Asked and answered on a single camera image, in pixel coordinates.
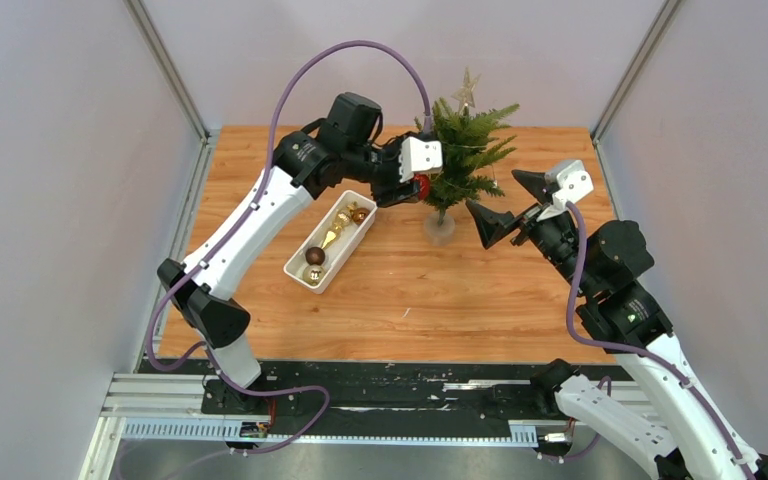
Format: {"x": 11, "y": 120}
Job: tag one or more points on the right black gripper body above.
{"x": 554, "y": 237}

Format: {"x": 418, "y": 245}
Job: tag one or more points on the right aluminium frame post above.
{"x": 647, "y": 47}

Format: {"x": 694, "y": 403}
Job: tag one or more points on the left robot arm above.
{"x": 304, "y": 164}

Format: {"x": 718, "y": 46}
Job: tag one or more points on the white ornament tray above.
{"x": 339, "y": 252}

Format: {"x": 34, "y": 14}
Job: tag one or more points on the bronze ball ornament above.
{"x": 359, "y": 215}

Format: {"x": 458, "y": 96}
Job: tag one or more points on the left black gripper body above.
{"x": 386, "y": 179}

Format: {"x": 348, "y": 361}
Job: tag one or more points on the dark brown ball ornament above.
{"x": 315, "y": 255}

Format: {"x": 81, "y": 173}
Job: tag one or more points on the left aluminium frame post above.
{"x": 153, "y": 39}

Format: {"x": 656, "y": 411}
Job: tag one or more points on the gold ball ornament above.
{"x": 313, "y": 274}

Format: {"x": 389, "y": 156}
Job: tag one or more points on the silver star ornament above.
{"x": 464, "y": 95}

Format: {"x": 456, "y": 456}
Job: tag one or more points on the gold finial ornament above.
{"x": 340, "y": 221}

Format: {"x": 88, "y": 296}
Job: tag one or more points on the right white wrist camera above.
{"x": 567, "y": 182}

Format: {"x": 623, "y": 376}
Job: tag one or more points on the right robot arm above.
{"x": 609, "y": 309}

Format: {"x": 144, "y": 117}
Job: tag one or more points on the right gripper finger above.
{"x": 491, "y": 226}
{"x": 537, "y": 184}

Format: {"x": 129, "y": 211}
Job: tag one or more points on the aluminium frame post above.
{"x": 153, "y": 39}
{"x": 647, "y": 47}

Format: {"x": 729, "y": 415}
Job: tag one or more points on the red glitter ball ornament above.
{"x": 424, "y": 184}

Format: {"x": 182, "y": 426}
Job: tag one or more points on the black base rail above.
{"x": 379, "y": 399}

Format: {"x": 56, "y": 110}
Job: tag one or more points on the small green christmas tree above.
{"x": 470, "y": 148}

